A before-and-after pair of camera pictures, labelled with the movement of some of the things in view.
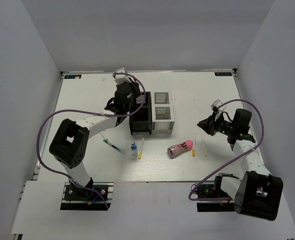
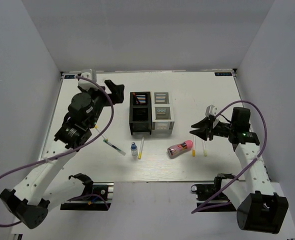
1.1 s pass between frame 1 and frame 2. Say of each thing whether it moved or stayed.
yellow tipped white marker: stayed
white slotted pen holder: stayed
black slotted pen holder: stayed
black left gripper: moved
